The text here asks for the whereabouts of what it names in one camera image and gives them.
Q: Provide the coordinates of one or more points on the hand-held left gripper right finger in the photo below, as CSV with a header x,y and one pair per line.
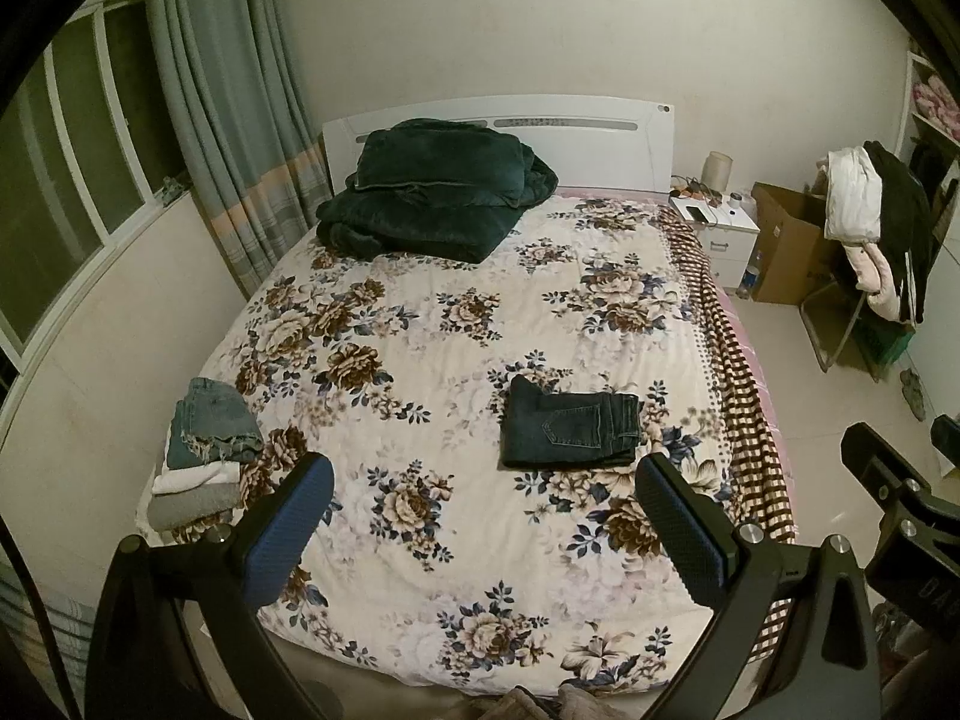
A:
x,y
679,525

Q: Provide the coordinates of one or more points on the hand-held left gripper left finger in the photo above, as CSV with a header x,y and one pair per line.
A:
x,y
292,517

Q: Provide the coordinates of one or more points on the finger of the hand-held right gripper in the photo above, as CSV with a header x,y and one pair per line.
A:
x,y
874,457
946,435

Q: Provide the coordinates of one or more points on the dark blue jeans pants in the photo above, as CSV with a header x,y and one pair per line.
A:
x,y
570,424

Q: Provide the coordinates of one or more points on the grey slipper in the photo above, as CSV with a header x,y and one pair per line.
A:
x,y
915,394

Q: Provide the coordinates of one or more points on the folded grey cloth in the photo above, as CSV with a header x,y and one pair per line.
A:
x,y
187,508

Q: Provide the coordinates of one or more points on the folded white cloth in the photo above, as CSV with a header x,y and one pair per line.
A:
x,y
191,478

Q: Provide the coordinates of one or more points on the green plastic crate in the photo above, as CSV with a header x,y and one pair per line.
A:
x,y
885,341

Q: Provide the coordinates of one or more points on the folded frayed denim shorts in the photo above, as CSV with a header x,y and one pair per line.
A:
x,y
210,420

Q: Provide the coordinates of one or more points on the pink garment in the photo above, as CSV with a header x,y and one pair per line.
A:
x,y
885,285

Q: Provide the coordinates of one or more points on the brown checkered bed sheet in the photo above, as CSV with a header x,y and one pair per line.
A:
x,y
739,367

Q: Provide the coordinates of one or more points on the white shelving unit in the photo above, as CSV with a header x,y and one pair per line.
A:
x,y
941,255

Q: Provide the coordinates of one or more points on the black garment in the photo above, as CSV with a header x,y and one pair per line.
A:
x,y
907,225

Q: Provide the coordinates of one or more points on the bed with floral quilt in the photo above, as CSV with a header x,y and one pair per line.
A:
x,y
450,360

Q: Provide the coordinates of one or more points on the brown cardboard box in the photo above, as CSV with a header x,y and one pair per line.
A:
x,y
791,247

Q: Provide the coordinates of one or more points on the white nightstand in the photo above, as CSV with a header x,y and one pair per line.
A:
x,y
731,247

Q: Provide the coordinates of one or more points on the white jacket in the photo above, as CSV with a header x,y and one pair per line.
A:
x,y
851,195

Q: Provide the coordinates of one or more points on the striped cloth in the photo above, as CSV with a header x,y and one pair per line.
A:
x,y
37,652

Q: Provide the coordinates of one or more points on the white flat box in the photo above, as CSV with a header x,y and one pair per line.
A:
x,y
694,211

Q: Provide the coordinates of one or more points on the beige cylinder lamp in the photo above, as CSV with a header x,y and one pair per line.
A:
x,y
717,171

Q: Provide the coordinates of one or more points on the pink folded bedding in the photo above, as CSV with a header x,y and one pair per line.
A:
x,y
937,101

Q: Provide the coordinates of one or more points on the dark green plush blanket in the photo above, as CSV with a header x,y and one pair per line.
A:
x,y
427,187

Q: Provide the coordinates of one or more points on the white bed headboard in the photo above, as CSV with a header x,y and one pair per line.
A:
x,y
600,142

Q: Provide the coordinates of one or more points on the green striped curtain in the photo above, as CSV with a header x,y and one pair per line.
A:
x,y
225,105

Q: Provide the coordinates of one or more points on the white framed window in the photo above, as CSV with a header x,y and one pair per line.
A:
x,y
75,157

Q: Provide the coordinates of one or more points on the metal frame chair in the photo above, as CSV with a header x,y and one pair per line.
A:
x,y
832,330

